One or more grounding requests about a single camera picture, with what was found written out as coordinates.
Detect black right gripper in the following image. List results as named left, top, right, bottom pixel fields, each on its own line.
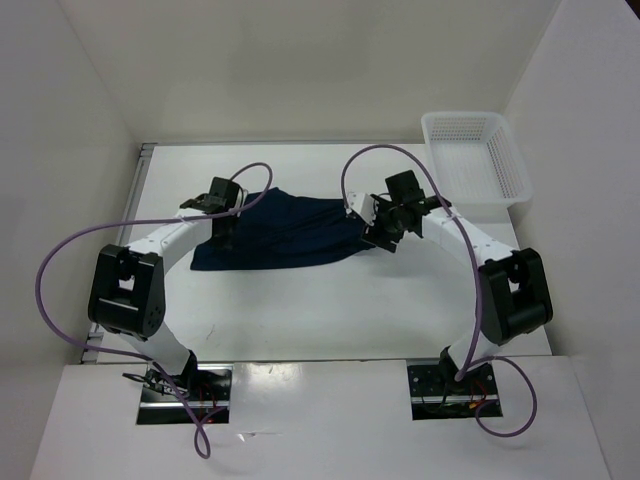
left=359, top=193, right=405, bottom=254

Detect navy blue shorts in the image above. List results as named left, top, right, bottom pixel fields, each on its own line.
left=190, top=188, right=373, bottom=272

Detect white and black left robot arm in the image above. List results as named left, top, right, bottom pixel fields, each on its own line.
left=88, top=177, right=247, bottom=400

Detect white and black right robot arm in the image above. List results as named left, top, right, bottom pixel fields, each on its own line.
left=346, top=170, right=553, bottom=393

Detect white perforated plastic basket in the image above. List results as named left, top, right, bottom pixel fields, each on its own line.
left=421, top=111, right=533, bottom=208

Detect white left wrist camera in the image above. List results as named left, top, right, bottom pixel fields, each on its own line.
left=235, top=188, right=249, bottom=209

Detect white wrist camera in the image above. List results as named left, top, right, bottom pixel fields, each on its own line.
left=235, top=188, right=249, bottom=209
left=346, top=192, right=377, bottom=226

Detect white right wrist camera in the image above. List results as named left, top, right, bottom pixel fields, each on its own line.
left=346, top=192, right=377, bottom=226

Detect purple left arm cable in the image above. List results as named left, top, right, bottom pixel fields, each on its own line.
left=35, top=162, right=274, bottom=459

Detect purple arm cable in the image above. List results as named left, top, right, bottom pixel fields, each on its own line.
left=340, top=144, right=540, bottom=436
left=35, top=162, right=274, bottom=459

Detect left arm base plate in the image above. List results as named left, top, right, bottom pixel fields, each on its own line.
left=124, top=366, right=232, bottom=426

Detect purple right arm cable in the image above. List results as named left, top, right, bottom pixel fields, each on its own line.
left=340, top=144, right=540, bottom=436

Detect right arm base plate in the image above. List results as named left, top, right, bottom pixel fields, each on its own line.
left=406, top=359, right=502, bottom=421

